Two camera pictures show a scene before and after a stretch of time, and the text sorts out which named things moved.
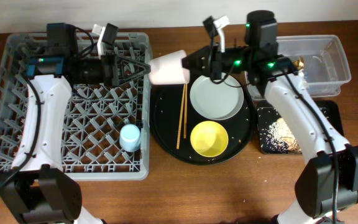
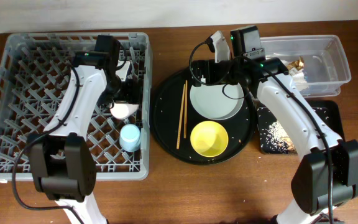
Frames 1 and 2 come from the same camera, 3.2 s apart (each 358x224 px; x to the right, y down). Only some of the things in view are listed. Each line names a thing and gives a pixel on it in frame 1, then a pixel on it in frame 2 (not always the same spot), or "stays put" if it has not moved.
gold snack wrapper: (299, 63) stays put
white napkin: (303, 77) stays put
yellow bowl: (209, 139) stays put
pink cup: (168, 70) -> (123, 110)
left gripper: (112, 71) -> (132, 91)
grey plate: (217, 101) stays put
